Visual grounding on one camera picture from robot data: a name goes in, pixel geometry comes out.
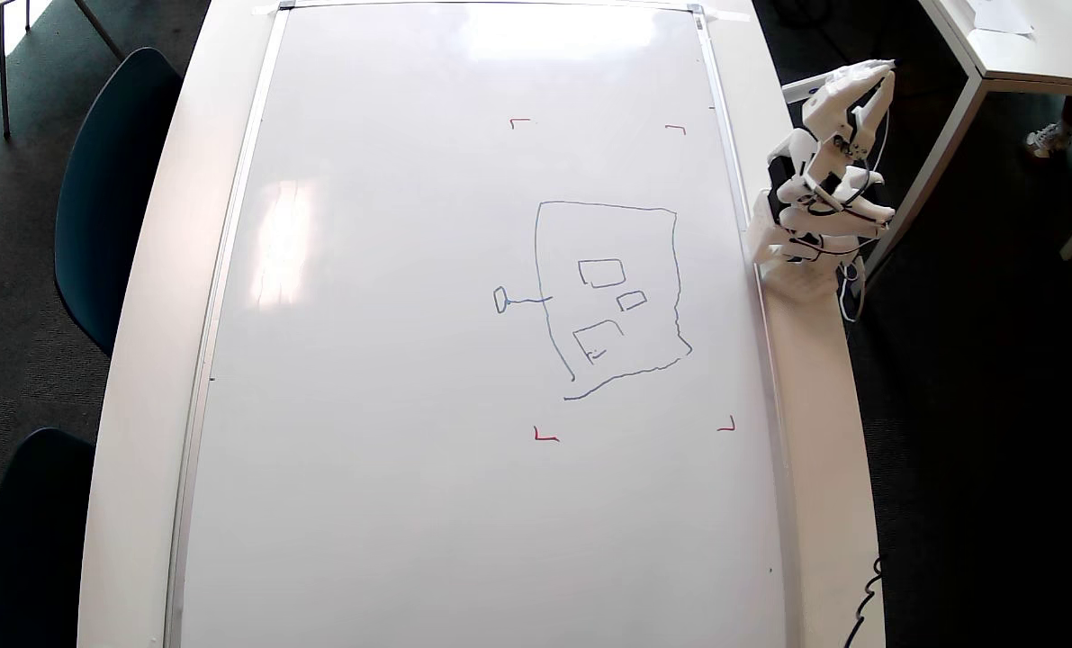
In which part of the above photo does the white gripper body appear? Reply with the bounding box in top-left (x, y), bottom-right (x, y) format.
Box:
top-left (800, 86), bottom-right (866, 161)

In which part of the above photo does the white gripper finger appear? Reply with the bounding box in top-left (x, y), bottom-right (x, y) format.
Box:
top-left (851, 70), bottom-right (896, 138)
top-left (824, 65), bottom-right (884, 95)

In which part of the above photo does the white whiteboard marker pen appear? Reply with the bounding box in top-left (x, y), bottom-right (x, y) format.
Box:
top-left (780, 59), bottom-right (896, 104)

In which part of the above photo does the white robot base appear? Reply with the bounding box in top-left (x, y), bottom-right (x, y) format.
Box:
top-left (747, 191), bottom-right (851, 302)

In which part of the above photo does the white paper sheet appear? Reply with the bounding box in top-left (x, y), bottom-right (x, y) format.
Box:
top-left (971, 0), bottom-right (1037, 36)

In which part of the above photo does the white striped sneaker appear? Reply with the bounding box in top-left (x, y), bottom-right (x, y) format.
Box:
top-left (1025, 122), bottom-right (1072, 159)

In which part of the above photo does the white side table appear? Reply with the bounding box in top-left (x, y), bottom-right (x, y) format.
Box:
top-left (860, 0), bottom-right (1072, 289)

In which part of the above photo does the dark teal chair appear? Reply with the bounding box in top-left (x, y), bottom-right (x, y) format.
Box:
top-left (53, 47), bottom-right (185, 357)
top-left (0, 427), bottom-right (97, 648)

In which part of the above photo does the grey metal furniture leg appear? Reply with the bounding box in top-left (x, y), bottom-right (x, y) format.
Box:
top-left (0, 0), bottom-right (33, 141)
top-left (74, 0), bottom-right (128, 63)

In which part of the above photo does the white power cable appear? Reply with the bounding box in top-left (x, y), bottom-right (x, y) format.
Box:
top-left (837, 255), bottom-right (869, 324)

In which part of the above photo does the black coiled cable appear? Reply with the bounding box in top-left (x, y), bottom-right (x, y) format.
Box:
top-left (842, 554), bottom-right (887, 648)

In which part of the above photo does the large whiteboard with metal frame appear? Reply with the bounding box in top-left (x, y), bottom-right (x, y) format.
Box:
top-left (162, 0), bottom-right (806, 648)

